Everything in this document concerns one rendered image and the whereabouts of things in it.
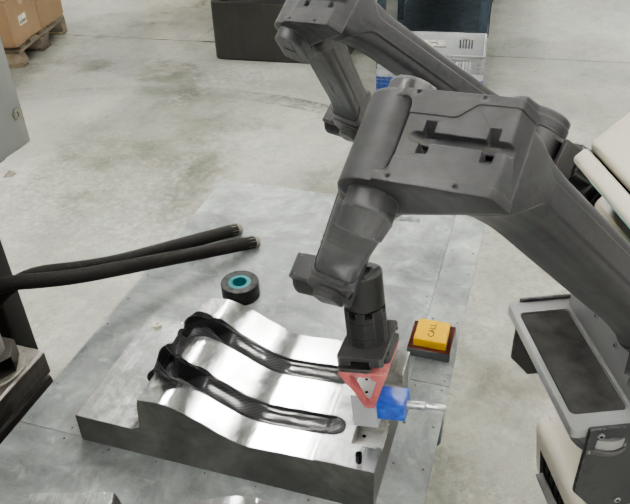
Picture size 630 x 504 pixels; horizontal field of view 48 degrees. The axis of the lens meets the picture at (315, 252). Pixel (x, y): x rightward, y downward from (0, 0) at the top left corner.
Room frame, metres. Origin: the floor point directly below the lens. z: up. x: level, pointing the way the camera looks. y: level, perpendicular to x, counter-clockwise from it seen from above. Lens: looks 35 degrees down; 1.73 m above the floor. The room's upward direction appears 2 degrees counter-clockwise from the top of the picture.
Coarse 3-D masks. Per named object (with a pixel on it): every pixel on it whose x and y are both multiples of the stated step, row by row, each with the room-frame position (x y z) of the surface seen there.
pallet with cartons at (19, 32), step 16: (0, 0) 4.88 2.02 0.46; (16, 0) 5.04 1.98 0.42; (32, 0) 5.25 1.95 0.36; (48, 0) 5.48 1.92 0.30; (0, 16) 4.88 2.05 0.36; (16, 16) 4.98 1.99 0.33; (32, 16) 5.19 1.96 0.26; (48, 16) 5.42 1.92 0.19; (0, 32) 4.89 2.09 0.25; (16, 32) 4.92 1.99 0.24; (32, 32) 5.13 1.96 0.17; (48, 32) 5.60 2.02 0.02; (64, 32) 5.61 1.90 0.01; (16, 48) 4.90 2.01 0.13; (32, 48) 5.22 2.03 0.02; (16, 64) 4.88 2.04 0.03
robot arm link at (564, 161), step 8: (536, 128) 0.92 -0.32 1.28; (544, 128) 0.92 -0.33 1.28; (544, 136) 0.92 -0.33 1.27; (552, 136) 0.92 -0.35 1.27; (552, 144) 0.91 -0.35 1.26; (560, 144) 0.92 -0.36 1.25; (568, 144) 0.91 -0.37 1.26; (552, 152) 0.91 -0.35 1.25; (560, 152) 0.90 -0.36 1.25; (568, 152) 0.91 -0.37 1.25; (576, 152) 0.91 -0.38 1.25; (560, 160) 0.90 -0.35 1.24; (568, 160) 0.90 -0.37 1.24; (560, 168) 0.89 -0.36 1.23; (568, 168) 0.90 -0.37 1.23; (568, 176) 0.89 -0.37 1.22
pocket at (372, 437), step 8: (384, 424) 0.74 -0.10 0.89; (360, 432) 0.74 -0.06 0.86; (368, 432) 0.74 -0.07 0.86; (376, 432) 0.74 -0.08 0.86; (384, 432) 0.73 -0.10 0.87; (352, 440) 0.71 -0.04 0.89; (360, 440) 0.73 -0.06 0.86; (368, 440) 0.73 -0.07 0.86; (376, 440) 0.73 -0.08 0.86; (384, 440) 0.72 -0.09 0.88; (376, 448) 0.71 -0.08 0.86
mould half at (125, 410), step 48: (144, 336) 0.99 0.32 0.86; (288, 336) 0.95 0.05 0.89; (144, 384) 0.87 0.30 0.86; (240, 384) 0.82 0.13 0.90; (288, 384) 0.83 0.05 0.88; (336, 384) 0.82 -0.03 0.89; (96, 432) 0.80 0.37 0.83; (144, 432) 0.77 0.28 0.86; (192, 432) 0.74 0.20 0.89; (240, 432) 0.73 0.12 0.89; (288, 432) 0.73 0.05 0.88; (288, 480) 0.69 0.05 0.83; (336, 480) 0.66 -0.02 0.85
